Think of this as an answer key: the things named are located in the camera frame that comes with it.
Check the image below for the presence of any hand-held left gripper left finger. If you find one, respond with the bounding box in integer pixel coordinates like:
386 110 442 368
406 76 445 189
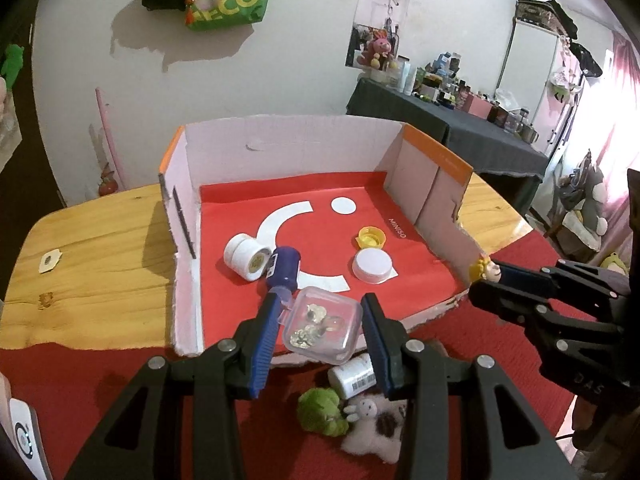
65 291 282 480

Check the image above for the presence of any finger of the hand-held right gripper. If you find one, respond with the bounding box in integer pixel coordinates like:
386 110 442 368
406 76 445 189
492 260 628 306
469 282 623 356

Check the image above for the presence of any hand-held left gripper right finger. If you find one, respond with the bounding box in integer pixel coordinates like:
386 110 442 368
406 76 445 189
360 292 581 480

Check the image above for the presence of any small doll figure toy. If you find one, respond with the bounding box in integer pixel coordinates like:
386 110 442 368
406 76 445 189
467 255 502 285

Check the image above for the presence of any white bottle with barcode label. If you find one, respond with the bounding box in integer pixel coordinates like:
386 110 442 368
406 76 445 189
327 352 377 401

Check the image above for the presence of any clear plastic box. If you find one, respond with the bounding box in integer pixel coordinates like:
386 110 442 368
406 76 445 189
281 286 364 365

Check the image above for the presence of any white fluffy plush toy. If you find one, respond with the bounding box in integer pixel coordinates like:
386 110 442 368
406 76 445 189
341 392 411 466

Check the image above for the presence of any dark blue bottle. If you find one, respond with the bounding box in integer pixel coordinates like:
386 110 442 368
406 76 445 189
265 246 302 311

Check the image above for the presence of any white round lid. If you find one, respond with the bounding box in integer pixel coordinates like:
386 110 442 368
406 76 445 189
351 249 393 283

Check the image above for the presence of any green plush toy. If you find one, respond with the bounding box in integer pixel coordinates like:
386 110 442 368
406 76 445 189
297 387 351 437

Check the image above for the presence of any white cylindrical jar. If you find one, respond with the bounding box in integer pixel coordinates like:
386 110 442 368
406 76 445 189
223 232 272 282

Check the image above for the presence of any yellow bottle cap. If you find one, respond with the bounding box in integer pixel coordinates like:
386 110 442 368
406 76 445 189
356 226 387 251

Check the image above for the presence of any orange and white cardboard box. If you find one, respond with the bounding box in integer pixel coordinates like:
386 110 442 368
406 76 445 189
157 114 496 368

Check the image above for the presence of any person's right hand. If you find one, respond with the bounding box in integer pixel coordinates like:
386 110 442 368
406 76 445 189
572 394 621 453

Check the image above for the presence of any grey plush toy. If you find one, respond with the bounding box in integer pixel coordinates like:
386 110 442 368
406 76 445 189
557 150 608 251

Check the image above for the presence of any red knitted mat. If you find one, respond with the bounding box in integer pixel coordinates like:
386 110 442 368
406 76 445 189
0 232 613 480

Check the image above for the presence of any side table with dark cloth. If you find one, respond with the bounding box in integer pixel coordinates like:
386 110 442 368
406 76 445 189
346 77 551 211

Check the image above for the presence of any pink curtain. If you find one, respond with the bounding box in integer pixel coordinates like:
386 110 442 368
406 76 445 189
530 30 640 261

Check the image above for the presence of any cluster of bottles and boxes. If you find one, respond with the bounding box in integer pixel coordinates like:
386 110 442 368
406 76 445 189
370 51 541 143

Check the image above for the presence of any white cabinet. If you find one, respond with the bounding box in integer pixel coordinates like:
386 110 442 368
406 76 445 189
497 0 566 156

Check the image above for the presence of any small red ornament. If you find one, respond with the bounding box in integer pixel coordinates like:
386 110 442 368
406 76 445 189
97 167 121 196

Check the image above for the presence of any white sticker tag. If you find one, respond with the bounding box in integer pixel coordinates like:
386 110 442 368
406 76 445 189
39 249 63 275

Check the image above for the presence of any white oval device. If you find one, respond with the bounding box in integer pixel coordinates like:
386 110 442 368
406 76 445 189
7 397 53 480

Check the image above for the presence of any pink stick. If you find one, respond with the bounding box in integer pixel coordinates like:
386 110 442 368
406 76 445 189
95 87 126 193

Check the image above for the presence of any pink rabbit plush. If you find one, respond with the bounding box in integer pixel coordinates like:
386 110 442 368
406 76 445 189
357 30 393 68

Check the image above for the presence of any green plush on door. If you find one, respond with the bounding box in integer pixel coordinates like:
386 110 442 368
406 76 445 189
0 44 25 91

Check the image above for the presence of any wall mirror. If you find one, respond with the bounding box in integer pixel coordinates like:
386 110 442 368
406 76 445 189
345 0 417 68

